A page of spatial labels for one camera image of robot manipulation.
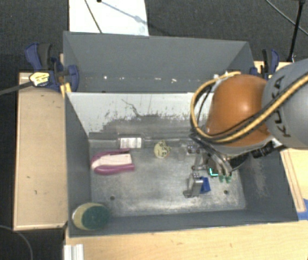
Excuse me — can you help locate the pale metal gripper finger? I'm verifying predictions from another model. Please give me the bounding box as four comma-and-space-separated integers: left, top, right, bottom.
182, 172, 205, 199
177, 144, 201, 161

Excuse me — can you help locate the small blue block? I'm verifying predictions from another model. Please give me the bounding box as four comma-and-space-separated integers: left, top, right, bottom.
199, 175, 212, 194

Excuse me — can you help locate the pale yellow small toy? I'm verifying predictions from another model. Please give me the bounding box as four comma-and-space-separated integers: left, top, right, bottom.
153, 140, 172, 159

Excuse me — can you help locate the grey metal bin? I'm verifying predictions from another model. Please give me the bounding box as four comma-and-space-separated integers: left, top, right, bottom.
61, 30, 299, 238

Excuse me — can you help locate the purple and white stapler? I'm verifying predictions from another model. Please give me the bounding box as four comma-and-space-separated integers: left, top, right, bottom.
89, 148, 136, 176

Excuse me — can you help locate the yellow and green sponge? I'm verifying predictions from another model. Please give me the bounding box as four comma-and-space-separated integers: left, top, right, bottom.
71, 202, 111, 231

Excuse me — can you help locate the pale wood board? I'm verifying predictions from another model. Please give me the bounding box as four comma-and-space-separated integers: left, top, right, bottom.
12, 71, 69, 231

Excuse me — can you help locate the black cylinder on white bracket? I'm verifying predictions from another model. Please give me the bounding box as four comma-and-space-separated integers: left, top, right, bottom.
228, 139, 283, 172

